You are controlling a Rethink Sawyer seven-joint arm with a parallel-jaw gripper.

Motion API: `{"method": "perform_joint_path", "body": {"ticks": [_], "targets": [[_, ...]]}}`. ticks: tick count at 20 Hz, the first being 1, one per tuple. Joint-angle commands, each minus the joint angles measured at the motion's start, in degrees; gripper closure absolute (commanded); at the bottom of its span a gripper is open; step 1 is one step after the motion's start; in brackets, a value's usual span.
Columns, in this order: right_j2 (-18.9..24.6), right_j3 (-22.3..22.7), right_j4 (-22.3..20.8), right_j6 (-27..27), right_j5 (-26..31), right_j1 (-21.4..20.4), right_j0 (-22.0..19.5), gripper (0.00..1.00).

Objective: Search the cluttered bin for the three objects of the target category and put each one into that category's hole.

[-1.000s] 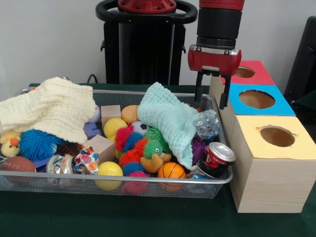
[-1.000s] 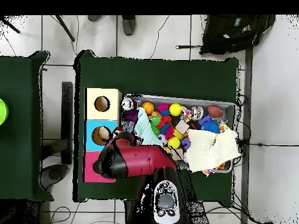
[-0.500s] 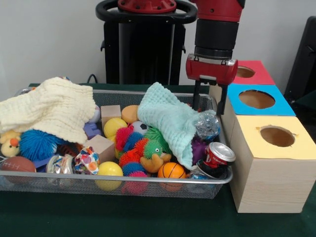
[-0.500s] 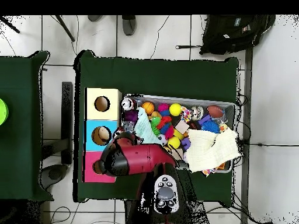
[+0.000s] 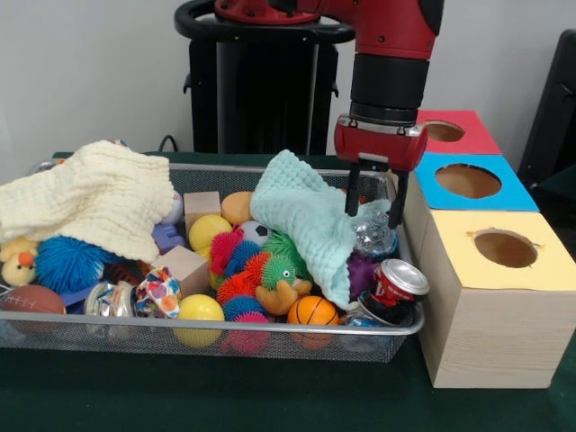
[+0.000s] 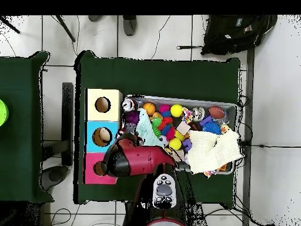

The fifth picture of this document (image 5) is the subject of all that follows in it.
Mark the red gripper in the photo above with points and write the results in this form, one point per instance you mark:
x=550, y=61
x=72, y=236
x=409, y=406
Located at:
x=382, y=146

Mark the crushed clear plastic bottle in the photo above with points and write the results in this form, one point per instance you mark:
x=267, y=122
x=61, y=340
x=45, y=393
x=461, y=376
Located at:
x=375, y=238

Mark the mint waffle cloth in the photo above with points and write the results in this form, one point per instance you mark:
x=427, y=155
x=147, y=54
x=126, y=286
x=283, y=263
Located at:
x=306, y=216

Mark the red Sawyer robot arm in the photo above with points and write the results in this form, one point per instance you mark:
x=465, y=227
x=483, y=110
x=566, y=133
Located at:
x=389, y=81

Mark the wooden three-hole box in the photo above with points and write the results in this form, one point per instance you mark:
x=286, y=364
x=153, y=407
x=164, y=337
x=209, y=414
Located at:
x=495, y=333

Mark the clear mesh bin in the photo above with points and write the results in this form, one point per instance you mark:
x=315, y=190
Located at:
x=135, y=342

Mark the crushed red soda can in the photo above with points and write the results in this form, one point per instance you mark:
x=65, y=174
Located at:
x=396, y=285

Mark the small orange basketball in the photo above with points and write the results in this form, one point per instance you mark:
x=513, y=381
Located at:
x=312, y=310

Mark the yellow ball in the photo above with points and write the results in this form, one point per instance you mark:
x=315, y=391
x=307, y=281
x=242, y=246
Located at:
x=200, y=308
x=209, y=231

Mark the dark green table cloth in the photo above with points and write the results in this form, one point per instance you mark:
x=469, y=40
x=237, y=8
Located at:
x=270, y=396
x=563, y=181

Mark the black upright panel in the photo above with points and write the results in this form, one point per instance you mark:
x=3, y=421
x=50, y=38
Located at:
x=558, y=112

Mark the plain wooden cube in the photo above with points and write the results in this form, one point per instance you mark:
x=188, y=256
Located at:
x=184, y=270

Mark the cream waffle cloth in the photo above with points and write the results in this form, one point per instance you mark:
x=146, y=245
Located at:
x=90, y=198

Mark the blue spiky ball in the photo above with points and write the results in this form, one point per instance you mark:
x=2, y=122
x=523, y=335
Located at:
x=67, y=265

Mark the small brown football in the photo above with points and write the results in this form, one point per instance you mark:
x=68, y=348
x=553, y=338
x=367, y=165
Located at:
x=31, y=299

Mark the yellow plush duck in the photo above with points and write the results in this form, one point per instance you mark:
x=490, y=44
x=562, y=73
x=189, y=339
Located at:
x=18, y=267

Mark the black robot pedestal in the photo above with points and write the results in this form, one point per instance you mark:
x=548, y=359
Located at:
x=270, y=90

